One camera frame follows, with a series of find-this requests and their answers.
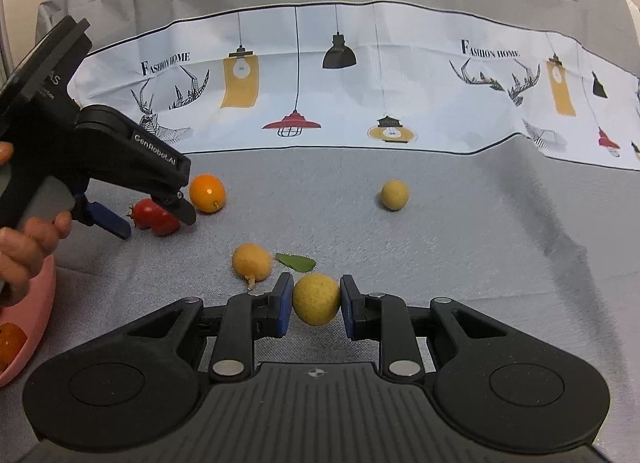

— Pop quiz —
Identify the orange cherry tomato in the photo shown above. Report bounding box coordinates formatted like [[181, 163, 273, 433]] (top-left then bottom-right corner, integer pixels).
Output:
[[0, 323, 28, 373]]

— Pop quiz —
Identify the pink plate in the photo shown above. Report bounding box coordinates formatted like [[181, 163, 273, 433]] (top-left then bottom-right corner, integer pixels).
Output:
[[0, 253, 57, 388]]

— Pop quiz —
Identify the yellow loquat with stem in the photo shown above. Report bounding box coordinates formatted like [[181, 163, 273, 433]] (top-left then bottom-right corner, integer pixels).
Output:
[[231, 243, 274, 290]]

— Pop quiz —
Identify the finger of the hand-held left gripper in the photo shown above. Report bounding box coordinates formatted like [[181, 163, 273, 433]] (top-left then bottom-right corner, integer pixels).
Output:
[[90, 124, 197, 226], [72, 195, 132, 240]]

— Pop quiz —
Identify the orange kumquat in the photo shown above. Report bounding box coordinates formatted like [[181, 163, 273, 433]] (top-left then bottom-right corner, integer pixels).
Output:
[[189, 174, 227, 214]]

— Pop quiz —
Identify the grey printed sofa cover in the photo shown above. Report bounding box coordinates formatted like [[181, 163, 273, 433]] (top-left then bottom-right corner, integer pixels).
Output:
[[0, 0, 640, 463]]

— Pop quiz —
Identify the green leaf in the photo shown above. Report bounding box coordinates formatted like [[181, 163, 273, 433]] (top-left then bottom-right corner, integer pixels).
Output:
[[275, 253, 317, 273]]

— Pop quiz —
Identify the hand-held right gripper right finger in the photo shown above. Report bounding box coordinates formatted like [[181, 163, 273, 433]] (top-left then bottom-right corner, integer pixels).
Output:
[[340, 274, 521, 384]]

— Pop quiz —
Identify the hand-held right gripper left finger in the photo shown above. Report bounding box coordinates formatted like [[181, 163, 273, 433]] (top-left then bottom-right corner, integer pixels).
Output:
[[117, 273, 296, 384]]

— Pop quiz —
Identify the yellow-green round fruit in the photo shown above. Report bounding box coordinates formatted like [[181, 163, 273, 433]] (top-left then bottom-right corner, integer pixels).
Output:
[[381, 180, 410, 212], [292, 274, 342, 327]]

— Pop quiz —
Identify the person's left hand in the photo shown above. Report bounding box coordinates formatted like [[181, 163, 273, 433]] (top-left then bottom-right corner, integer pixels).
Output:
[[0, 142, 74, 309]]

